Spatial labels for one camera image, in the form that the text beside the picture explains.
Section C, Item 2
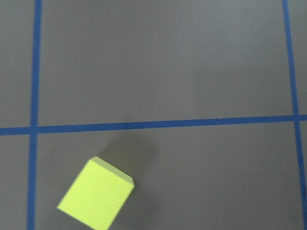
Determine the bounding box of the yellow foam block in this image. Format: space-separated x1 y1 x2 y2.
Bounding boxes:
57 157 135 230

